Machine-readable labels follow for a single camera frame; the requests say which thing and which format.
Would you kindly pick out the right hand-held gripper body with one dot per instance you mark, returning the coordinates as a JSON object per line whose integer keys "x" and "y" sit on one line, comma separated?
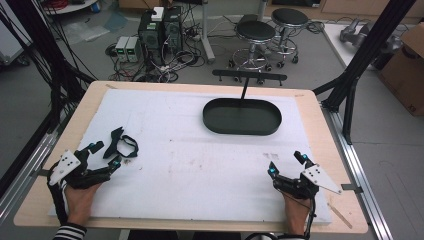
{"x": 316, "y": 178}

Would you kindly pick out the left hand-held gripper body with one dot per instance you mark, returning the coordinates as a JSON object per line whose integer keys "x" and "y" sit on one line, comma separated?
{"x": 65, "y": 166}

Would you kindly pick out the black clip object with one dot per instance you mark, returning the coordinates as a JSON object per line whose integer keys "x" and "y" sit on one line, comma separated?
{"x": 120, "y": 143}

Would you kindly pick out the black stand with oval tray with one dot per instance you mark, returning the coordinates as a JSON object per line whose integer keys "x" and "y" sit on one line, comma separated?
{"x": 241, "y": 115}

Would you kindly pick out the person's left hand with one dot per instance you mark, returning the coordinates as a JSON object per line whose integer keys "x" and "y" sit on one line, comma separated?
{"x": 80, "y": 203}

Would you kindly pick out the person's right hand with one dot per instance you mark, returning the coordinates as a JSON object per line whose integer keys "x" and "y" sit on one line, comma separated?
{"x": 296, "y": 213}

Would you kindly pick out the thin wooden stick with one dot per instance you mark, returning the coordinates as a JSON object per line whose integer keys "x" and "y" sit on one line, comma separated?
{"x": 340, "y": 215}

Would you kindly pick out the white foam mat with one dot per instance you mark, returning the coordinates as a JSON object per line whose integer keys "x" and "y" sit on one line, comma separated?
{"x": 200, "y": 160}

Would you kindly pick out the grey power supply box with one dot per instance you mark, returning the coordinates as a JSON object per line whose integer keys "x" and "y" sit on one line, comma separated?
{"x": 133, "y": 49}
{"x": 121, "y": 48}

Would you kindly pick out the black computer tower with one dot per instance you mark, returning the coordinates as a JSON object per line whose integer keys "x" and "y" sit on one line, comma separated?
{"x": 150, "y": 33}
{"x": 173, "y": 30}

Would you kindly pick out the black round stool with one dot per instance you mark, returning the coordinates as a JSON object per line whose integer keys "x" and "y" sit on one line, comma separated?
{"x": 289, "y": 18}
{"x": 255, "y": 31}

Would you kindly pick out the brown cardboard box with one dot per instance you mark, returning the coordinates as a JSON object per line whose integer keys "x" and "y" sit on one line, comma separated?
{"x": 405, "y": 70}

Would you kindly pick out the white adapter box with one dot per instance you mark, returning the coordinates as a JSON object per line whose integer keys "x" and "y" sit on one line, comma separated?
{"x": 157, "y": 14}

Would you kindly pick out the grey desk leg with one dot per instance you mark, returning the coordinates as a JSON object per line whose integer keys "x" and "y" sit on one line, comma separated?
{"x": 207, "y": 33}

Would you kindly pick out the aluminium rail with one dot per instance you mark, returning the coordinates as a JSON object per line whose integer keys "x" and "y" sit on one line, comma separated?
{"x": 358, "y": 173}
{"x": 26, "y": 173}

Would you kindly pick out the black metal frame post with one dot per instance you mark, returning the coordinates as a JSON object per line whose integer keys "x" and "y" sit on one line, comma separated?
{"x": 363, "y": 56}

